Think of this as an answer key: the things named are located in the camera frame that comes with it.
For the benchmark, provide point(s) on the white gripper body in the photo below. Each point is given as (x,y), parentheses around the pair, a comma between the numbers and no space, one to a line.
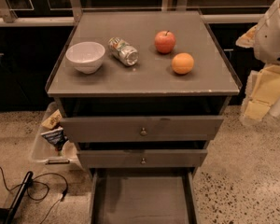
(272,39)

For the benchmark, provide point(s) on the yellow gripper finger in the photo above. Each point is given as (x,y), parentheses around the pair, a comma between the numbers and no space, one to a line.
(262,95)
(247,40)

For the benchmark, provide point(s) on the orange fruit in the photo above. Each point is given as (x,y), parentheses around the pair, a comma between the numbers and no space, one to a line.
(182,63)

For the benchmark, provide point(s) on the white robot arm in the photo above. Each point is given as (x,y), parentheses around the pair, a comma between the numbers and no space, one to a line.
(262,91)

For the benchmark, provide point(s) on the grey top drawer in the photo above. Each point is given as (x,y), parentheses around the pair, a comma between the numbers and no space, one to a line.
(141,129)

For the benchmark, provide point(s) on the grey drawer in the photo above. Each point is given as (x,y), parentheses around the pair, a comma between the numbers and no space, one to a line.
(143,196)
(142,158)
(141,129)

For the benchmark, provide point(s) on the grey drawer cabinet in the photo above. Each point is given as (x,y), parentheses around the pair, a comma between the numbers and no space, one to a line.
(150,88)

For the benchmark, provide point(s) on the grey middle drawer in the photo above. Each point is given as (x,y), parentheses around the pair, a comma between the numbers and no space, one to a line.
(142,158)

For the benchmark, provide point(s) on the grey bottom drawer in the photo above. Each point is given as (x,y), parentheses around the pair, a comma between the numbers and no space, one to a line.
(143,196)

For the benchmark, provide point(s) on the red apple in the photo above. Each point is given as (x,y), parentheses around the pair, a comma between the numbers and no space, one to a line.
(164,42)

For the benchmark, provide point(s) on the silver green soda can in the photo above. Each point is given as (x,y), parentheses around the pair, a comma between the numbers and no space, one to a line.
(123,51)

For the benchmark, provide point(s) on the white bowl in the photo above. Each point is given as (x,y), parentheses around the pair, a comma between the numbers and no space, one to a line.
(86,57)

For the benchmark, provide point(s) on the tan snack packet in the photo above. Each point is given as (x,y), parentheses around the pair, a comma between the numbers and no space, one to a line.
(53,120)

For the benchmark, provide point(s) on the dark blue snack bag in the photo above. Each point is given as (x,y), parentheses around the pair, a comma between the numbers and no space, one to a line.
(56,137)

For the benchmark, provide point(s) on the clear plastic bin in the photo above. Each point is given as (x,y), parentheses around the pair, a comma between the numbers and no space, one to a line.
(45,153)

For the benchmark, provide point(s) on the black stand leg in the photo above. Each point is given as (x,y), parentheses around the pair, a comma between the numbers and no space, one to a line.
(8,213)

